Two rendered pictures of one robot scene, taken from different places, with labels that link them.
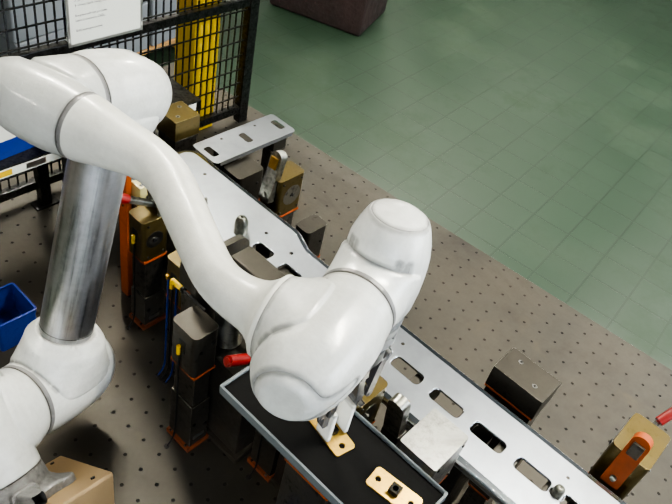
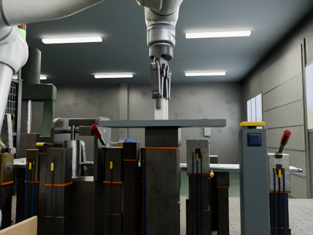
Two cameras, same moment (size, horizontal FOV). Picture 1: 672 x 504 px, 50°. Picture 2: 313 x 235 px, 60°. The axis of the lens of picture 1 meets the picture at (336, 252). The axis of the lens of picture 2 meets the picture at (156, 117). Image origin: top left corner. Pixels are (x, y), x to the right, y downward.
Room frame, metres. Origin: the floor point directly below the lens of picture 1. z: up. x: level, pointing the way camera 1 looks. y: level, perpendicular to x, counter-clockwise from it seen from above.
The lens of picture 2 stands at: (-0.12, 0.29, 1.11)
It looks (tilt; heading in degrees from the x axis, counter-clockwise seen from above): 4 degrees up; 337
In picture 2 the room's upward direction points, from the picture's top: straight up
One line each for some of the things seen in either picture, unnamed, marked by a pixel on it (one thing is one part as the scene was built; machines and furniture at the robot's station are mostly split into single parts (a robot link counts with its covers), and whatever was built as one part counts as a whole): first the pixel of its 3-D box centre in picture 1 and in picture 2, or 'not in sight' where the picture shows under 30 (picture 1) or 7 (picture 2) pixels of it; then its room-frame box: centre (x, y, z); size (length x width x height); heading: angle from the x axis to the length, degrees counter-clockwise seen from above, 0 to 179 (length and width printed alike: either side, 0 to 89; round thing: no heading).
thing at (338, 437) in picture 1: (331, 430); not in sight; (0.65, -0.06, 1.17); 0.08 x 0.04 x 0.01; 46
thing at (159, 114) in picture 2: (326, 422); (159, 109); (0.64, -0.05, 1.20); 0.03 x 0.01 x 0.07; 46
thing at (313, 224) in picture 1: (306, 264); not in sight; (1.35, 0.07, 0.84); 0.10 x 0.05 x 0.29; 146
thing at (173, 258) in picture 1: (181, 318); (34, 198); (1.04, 0.30, 0.88); 0.11 x 0.07 x 0.37; 146
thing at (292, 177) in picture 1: (280, 221); not in sight; (1.46, 0.16, 0.87); 0.12 x 0.07 x 0.35; 146
